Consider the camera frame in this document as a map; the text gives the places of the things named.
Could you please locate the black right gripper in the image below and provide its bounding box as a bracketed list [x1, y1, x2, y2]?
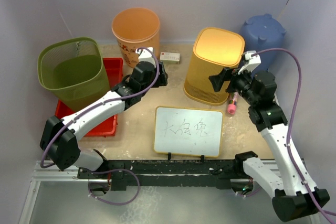
[209, 63, 257, 104]

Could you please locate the yellow slatted waste basket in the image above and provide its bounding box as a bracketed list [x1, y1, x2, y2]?
[183, 27, 245, 106]

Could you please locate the orange plastic bin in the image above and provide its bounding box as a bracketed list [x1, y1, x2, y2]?
[111, 7, 160, 68]

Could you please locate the blue plastic bucket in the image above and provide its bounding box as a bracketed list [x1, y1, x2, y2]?
[238, 13, 287, 77]

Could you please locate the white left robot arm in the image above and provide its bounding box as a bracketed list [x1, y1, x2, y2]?
[40, 61, 168, 178]

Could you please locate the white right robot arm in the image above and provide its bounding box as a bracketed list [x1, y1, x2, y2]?
[208, 68, 330, 222]

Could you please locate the small green white box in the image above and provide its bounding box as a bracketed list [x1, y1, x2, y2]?
[160, 52, 180, 64]

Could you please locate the pink capped marker tube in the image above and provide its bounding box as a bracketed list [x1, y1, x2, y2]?
[227, 92, 239, 115]

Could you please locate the yellow framed whiteboard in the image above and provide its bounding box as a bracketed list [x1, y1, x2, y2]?
[154, 106, 224, 157]

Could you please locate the green mesh waste basket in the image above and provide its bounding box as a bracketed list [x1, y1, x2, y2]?
[37, 37, 110, 111]

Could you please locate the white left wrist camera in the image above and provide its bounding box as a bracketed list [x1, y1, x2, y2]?
[135, 47, 155, 66]

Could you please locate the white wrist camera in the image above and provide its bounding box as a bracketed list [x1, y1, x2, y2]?
[238, 50, 261, 74]
[135, 47, 155, 66]

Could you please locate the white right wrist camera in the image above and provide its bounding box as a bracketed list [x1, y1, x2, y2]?
[238, 50, 261, 74]

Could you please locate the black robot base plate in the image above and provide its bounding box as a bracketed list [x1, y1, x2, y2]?
[78, 159, 255, 191]

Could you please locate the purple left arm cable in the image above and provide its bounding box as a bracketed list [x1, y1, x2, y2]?
[40, 47, 161, 205]

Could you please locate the aluminium frame rail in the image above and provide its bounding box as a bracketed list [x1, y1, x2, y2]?
[18, 155, 321, 224]

